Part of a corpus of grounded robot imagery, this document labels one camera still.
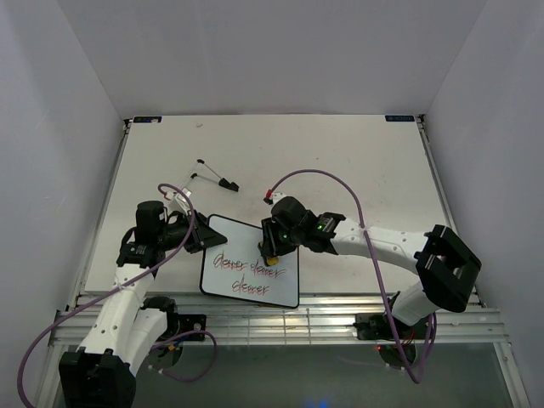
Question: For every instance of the yellow whiteboard eraser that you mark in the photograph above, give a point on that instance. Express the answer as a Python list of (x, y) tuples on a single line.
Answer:
[(271, 261)]

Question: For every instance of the left blue corner label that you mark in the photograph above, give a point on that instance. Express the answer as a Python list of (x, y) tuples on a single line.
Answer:
[(147, 119)]

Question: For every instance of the aluminium frame rail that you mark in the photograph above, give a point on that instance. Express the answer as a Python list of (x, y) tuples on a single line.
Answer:
[(326, 320)]

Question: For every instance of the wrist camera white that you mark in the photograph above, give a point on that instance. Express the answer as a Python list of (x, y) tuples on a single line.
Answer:
[(176, 202), (273, 197)]

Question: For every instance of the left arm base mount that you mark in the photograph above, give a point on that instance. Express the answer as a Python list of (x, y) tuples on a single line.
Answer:
[(179, 323)]

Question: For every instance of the wire whiteboard stand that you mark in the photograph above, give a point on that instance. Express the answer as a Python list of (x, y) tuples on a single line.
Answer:
[(216, 178)]

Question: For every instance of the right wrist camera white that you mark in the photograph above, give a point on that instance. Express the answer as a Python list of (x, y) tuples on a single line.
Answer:
[(273, 197)]

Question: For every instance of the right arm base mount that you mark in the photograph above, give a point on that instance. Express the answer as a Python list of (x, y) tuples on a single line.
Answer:
[(376, 327)]

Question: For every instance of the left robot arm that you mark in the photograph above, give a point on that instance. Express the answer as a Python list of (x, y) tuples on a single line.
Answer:
[(102, 371)]

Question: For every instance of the blue corner label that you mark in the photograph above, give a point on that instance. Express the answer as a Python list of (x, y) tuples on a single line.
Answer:
[(399, 118), (147, 119)]

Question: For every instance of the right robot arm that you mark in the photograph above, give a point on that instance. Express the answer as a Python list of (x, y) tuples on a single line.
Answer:
[(446, 268)]

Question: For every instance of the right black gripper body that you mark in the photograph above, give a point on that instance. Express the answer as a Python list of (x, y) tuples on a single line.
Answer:
[(279, 240)]

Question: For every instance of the right blue corner label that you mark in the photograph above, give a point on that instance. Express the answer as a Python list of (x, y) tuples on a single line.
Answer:
[(399, 118)]

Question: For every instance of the small whiteboard black frame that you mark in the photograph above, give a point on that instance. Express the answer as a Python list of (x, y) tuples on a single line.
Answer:
[(236, 269)]

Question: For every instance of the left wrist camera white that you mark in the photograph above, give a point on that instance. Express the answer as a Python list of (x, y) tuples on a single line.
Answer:
[(176, 202)]

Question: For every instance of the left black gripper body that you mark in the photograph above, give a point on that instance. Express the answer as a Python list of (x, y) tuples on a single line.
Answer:
[(175, 235)]

